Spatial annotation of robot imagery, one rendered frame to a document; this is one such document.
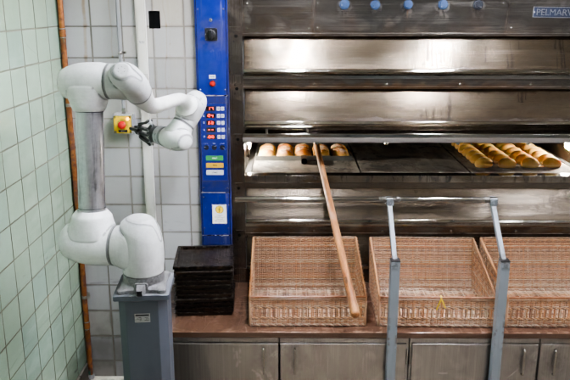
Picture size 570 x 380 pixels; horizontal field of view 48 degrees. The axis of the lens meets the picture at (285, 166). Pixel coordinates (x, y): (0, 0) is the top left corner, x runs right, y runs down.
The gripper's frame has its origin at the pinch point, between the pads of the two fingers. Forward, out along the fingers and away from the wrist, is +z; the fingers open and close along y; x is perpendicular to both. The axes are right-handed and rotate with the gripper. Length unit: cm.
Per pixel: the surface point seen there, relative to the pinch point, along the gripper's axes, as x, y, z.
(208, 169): 34.2, 24.0, -11.5
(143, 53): 13.8, -34.8, 10.9
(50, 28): -23, -47, 33
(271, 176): 59, 28, -32
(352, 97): 90, -12, -60
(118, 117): 0.5, -3.5, 16.3
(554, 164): 179, 26, -129
